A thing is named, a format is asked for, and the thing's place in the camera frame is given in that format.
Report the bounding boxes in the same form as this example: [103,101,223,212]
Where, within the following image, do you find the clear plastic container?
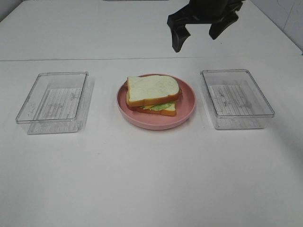
[200,69,275,130]
[16,71,94,135]

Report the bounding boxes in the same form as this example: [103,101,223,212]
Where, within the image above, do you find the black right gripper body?
[167,0,243,28]

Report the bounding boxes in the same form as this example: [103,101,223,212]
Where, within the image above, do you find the bread slice with brown crust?
[125,92,177,116]

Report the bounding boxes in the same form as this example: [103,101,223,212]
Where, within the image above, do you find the yellow cheese slice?
[142,105,154,110]

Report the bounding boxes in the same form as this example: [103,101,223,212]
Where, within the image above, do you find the clear plastic right container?
[200,69,275,130]

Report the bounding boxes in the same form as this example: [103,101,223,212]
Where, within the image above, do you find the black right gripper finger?
[171,25,191,52]
[209,13,239,40]

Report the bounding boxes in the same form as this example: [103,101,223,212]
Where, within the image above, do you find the green lettuce leaf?
[139,101,176,112]

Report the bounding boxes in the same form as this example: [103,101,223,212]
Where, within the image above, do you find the clear plastic left container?
[16,71,94,135]

